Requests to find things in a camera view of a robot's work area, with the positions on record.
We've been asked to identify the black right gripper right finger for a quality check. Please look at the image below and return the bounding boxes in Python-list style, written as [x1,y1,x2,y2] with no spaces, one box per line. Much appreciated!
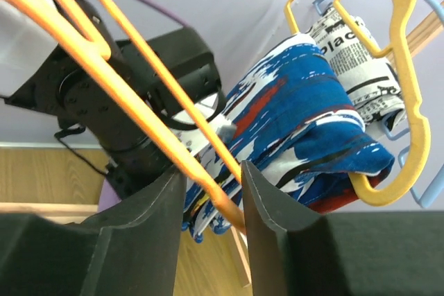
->
[241,161,321,295]

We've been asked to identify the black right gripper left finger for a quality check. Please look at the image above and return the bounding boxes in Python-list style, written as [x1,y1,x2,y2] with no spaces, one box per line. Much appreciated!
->
[80,168,186,295]

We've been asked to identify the orange plastic hanger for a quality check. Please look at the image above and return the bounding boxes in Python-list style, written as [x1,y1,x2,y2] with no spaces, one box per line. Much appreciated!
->
[5,0,246,233]

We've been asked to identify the purple trousers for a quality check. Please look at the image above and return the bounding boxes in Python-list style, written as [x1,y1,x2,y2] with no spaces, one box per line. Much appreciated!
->
[97,180,121,213]

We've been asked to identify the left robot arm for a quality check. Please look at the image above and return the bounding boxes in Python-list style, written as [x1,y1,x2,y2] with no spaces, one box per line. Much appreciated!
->
[4,0,226,199]

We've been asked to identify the yellow orange hanger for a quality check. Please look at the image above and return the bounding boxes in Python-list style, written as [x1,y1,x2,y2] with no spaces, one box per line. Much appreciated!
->
[284,0,431,207]

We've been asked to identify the light blue hanger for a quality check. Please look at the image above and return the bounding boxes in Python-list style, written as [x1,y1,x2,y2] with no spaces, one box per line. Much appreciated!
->
[311,0,444,209]

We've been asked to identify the blue white patterned garment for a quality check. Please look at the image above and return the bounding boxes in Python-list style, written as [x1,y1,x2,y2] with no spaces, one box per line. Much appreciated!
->
[182,33,396,244]

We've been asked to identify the wooden clothes rack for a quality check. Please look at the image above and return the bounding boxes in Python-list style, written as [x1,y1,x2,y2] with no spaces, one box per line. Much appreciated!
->
[1,12,443,288]

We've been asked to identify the black white printed garment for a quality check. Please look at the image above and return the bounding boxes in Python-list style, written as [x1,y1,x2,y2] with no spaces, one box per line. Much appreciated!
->
[308,6,407,130]

